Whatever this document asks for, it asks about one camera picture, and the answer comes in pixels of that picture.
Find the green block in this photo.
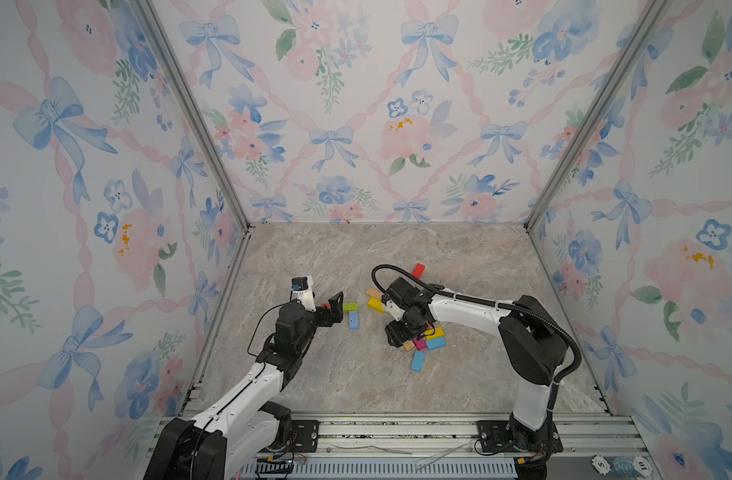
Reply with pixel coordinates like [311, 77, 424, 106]
[343, 302, 359, 313]

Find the light blue block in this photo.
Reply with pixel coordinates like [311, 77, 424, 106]
[348, 310, 360, 330]

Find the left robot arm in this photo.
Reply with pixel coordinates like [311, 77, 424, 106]
[144, 289, 344, 479]

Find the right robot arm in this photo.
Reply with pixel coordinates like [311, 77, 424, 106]
[377, 277, 582, 463]

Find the red block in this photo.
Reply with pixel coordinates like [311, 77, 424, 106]
[412, 263, 426, 278]

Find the yellow block lower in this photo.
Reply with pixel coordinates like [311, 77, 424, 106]
[424, 327, 445, 340]

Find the yellow block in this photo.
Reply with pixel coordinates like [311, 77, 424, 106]
[424, 327, 445, 340]
[368, 297, 386, 313]

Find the yellow block upper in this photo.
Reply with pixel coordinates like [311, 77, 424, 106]
[368, 297, 386, 313]

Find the magenta block lower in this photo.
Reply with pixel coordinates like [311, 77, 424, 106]
[412, 339, 427, 351]

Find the blue block right lower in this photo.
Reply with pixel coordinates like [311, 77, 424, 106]
[425, 336, 447, 351]

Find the blue block bottom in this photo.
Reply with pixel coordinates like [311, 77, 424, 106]
[410, 350, 426, 373]

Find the white blue object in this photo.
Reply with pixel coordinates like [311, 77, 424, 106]
[591, 455, 653, 478]

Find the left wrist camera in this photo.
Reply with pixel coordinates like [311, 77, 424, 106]
[290, 276, 316, 312]

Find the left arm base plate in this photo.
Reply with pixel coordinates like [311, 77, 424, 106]
[264, 419, 320, 454]

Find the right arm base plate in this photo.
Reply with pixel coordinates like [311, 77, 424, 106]
[476, 419, 563, 454]

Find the white cable duct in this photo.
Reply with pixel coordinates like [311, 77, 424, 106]
[236, 457, 519, 479]

